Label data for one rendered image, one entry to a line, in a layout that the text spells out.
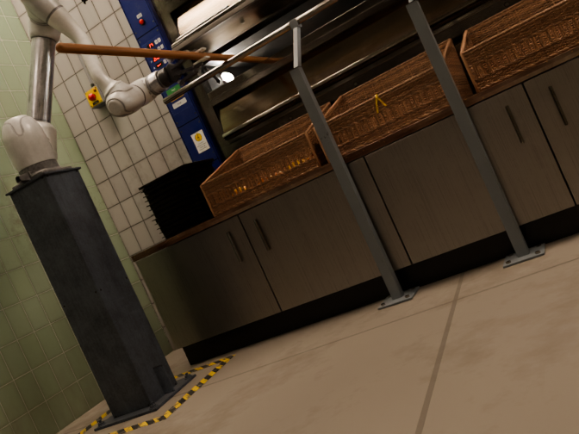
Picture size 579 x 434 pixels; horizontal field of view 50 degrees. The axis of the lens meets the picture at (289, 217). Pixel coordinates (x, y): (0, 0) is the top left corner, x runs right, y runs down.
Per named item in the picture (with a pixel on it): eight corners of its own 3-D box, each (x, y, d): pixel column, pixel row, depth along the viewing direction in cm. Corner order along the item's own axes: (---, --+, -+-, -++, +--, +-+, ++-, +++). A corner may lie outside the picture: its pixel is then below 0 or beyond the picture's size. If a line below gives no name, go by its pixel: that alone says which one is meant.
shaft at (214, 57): (63, 49, 177) (59, 40, 177) (56, 54, 179) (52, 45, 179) (291, 62, 331) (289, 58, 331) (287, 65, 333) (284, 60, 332)
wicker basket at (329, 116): (363, 151, 285) (339, 96, 285) (479, 96, 259) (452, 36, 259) (326, 164, 242) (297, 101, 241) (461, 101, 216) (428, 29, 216)
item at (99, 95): (99, 108, 341) (91, 92, 340) (112, 101, 336) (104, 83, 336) (90, 109, 334) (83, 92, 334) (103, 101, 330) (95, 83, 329)
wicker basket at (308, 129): (258, 200, 311) (235, 150, 310) (356, 154, 287) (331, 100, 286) (211, 219, 266) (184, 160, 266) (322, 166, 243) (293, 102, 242)
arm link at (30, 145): (13, 171, 239) (-11, 120, 238) (22, 178, 257) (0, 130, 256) (53, 156, 243) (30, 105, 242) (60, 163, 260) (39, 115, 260)
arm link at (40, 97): (10, 167, 256) (21, 175, 277) (51, 170, 259) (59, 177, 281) (22, -11, 262) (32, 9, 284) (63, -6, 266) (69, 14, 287)
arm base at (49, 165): (3, 193, 240) (-3, 180, 240) (43, 186, 261) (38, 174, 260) (36, 174, 233) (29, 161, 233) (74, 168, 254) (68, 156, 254)
